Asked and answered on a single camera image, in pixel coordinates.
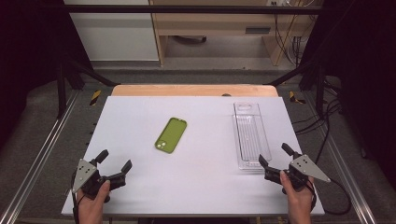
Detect aluminium floor rail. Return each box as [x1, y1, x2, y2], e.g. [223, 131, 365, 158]
[303, 91, 379, 224]
[0, 90, 80, 224]

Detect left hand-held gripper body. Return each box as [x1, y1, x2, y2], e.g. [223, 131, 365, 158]
[71, 158, 111, 201]

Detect person's left hand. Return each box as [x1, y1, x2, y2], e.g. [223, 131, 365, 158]
[77, 180, 112, 224]

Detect black floor cable bundle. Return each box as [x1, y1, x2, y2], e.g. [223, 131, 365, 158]
[291, 78, 344, 166]

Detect white cabinet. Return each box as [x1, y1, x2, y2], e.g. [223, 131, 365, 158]
[63, 0, 161, 63]

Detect green phone case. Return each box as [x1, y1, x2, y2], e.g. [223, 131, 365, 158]
[154, 117, 189, 154]

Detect black horizontal frame bar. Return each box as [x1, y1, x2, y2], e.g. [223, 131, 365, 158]
[59, 4, 325, 15]

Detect person's right hand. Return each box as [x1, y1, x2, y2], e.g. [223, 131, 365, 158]
[279, 171, 316, 224]

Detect clear plastic packaging tray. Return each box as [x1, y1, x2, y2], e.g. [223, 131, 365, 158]
[232, 102, 273, 172]

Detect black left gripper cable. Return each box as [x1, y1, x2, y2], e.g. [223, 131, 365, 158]
[71, 174, 82, 224]

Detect hanging desk cables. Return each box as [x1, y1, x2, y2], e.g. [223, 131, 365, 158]
[270, 0, 316, 67]

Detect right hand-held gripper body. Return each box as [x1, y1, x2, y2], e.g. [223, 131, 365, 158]
[284, 154, 332, 192]

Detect wooden table board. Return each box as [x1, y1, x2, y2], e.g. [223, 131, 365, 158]
[111, 83, 279, 98]

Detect black frame stand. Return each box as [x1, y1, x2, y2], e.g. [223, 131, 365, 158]
[55, 57, 120, 119]
[265, 59, 328, 119]

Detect yellow black floor tape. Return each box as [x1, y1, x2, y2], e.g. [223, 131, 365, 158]
[289, 91, 307, 105]
[89, 90, 103, 106]

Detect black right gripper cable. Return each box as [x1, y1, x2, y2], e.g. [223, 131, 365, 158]
[306, 176, 353, 217]

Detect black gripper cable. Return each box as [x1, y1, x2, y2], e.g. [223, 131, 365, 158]
[306, 176, 353, 217]
[71, 174, 82, 224]

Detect light wooden desk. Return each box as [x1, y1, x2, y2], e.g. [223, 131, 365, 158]
[148, 0, 317, 67]

